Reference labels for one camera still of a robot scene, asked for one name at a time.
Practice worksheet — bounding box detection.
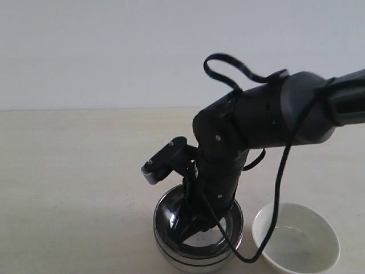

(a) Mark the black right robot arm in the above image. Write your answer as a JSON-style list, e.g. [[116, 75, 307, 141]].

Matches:
[[171, 70, 364, 243]]

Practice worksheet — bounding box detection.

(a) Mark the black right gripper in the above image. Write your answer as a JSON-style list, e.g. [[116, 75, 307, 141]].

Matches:
[[170, 171, 240, 245]]

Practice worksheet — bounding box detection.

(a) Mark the ribbed stainless steel bowl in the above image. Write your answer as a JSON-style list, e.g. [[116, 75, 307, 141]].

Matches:
[[153, 184, 245, 252]]

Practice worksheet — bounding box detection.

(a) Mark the smooth stainless steel bowl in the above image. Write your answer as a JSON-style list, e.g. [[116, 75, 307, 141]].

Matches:
[[153, 226, 234, 273]]

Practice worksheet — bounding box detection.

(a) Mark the white ceramic bowl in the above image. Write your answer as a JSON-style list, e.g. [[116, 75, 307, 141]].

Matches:
[[261, 202, 340, 273]]

